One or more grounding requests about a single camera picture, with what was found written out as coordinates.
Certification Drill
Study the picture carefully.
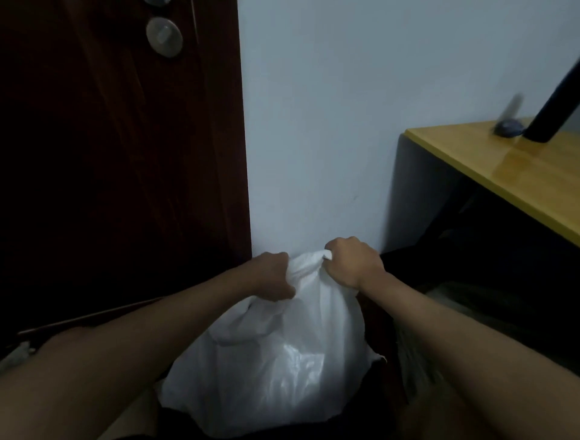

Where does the person's leg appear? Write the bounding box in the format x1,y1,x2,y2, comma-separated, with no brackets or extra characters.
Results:
36,326,160,440
398,385,499,440

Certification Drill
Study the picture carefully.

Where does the yellow wooden desk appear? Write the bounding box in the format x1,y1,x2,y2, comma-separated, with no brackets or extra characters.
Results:
404,118,580,248

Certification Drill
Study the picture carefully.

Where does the person's right hand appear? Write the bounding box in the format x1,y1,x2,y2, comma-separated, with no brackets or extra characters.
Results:
324,236,388,291

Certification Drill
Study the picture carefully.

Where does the dark brown wooden door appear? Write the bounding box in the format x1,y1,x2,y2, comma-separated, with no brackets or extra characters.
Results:
192,0,253,273

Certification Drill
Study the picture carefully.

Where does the person's right leg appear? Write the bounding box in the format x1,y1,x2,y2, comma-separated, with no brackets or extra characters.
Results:
398,385,499,440

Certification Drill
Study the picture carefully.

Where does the person's left hand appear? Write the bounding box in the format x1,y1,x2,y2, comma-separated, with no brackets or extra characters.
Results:
246,251,298,302

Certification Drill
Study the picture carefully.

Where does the green woven sack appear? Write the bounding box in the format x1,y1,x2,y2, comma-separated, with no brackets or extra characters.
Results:
0,342,37,372

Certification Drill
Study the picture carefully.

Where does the person's right forearm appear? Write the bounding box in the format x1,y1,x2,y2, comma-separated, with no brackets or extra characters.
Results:
360,271,580,440

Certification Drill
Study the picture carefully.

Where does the white bag with red print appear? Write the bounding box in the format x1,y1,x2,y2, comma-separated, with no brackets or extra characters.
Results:
156,249,387,438

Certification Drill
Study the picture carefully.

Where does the small dark round case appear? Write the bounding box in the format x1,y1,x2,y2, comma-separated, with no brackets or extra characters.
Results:
492,118,526,138

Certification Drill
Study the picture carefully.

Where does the person's left forearm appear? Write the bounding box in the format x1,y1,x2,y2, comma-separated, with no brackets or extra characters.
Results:
0,265,262,440

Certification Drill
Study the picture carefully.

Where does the silver thumb-turn lock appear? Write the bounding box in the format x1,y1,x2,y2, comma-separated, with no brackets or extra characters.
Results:
146,17,184,59

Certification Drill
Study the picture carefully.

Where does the grey woven sack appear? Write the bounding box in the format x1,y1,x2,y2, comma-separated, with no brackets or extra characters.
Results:
394,280,580,400

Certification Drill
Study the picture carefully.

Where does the person's left leg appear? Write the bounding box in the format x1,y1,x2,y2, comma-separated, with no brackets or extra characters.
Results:
36,326,160,440

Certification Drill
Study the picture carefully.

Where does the black cylindrical bottle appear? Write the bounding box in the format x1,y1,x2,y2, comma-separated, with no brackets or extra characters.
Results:
523,59,580,144

